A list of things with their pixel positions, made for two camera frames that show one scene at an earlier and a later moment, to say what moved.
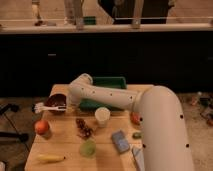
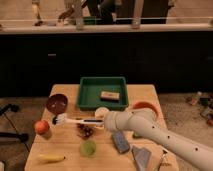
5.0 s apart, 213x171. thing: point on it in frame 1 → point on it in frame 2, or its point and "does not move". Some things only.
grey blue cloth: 139,156 does not move
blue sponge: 120,142 does not move
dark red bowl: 55,101 does not move
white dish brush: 40,107 → 60,118
